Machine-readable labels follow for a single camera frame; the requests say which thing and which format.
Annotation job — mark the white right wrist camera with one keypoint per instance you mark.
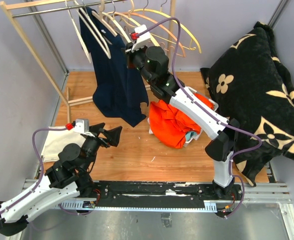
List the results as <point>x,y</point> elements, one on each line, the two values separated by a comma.
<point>140,37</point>

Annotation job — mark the metal corner post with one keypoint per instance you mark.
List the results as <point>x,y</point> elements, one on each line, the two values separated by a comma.
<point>49,40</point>

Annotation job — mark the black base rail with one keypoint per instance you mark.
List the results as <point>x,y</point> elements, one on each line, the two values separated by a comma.
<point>159,195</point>

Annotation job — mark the orange t shirt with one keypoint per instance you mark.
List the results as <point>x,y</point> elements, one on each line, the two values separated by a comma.
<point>170,124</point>

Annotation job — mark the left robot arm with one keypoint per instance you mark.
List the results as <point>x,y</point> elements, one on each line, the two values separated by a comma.
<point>69,177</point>

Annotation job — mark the orange hanger with metal hook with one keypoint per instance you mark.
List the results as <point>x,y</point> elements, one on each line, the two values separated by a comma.
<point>149,14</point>

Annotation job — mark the black floral blanket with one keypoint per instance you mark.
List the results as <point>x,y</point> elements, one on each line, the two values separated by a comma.
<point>251,85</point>

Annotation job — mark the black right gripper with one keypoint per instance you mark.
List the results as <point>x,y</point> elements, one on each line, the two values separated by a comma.
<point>130,55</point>

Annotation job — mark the folded cream cloth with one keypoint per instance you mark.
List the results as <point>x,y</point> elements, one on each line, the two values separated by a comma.
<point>57,140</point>

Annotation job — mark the navy blue t shirt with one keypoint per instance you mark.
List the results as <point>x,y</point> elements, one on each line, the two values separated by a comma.
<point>120,90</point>

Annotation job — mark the white pink t shirt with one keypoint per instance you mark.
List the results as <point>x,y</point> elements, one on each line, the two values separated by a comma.
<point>150,129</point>

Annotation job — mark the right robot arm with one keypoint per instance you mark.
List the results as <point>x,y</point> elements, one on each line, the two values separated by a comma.
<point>153,65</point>

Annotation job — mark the teal t shirt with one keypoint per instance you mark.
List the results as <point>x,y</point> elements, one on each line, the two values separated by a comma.
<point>191,135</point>

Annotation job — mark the wooden clothes rack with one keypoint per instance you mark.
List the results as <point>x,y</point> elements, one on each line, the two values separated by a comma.
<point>29,8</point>

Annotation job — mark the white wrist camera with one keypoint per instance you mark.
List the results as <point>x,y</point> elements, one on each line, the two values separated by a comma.
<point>140,37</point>
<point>80,126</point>

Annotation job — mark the white plastic basket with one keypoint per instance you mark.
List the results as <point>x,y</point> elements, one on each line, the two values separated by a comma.
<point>209,102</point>

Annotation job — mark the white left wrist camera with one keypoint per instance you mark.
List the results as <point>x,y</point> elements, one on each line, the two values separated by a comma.
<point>80,126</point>

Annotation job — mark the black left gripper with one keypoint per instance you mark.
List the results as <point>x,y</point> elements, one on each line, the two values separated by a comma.
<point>113,135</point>

